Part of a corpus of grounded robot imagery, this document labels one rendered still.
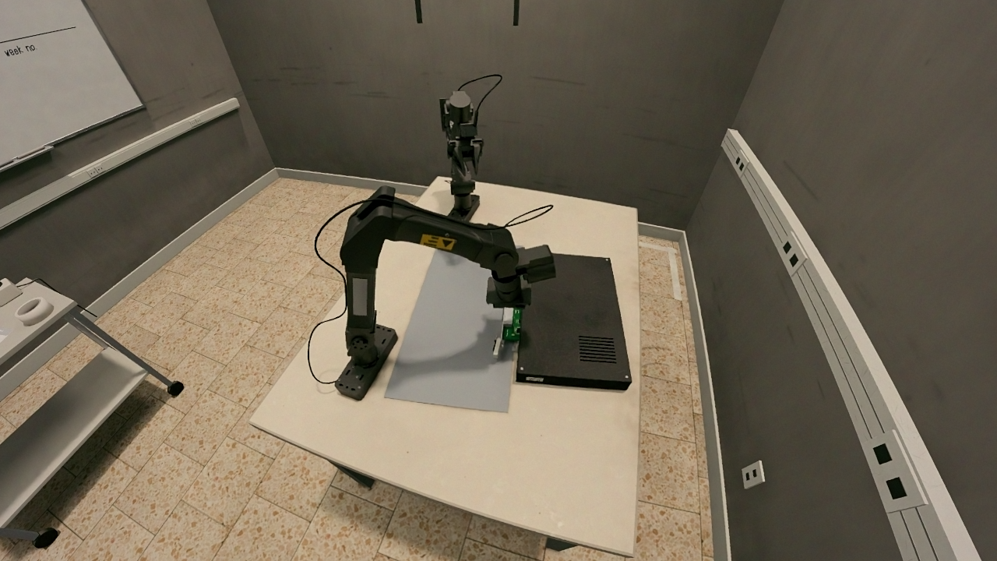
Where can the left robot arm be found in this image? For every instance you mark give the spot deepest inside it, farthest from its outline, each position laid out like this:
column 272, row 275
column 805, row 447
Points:
column 460, row 110

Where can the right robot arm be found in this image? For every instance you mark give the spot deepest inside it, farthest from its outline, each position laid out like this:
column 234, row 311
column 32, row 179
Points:
column 362, row 244

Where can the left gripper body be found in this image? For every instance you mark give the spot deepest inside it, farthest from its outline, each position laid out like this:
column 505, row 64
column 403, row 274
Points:
column 466, row 144

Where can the green circuit board with grey panel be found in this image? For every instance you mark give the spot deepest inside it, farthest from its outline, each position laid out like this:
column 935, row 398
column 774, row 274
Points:
column 510, row 329

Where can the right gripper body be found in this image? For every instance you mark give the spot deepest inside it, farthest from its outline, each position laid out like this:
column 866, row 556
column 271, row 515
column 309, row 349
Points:
column 513, row 300

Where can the grey flat mat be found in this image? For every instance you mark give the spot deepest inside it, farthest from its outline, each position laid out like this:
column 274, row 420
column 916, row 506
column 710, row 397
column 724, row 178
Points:
column 446, row 357

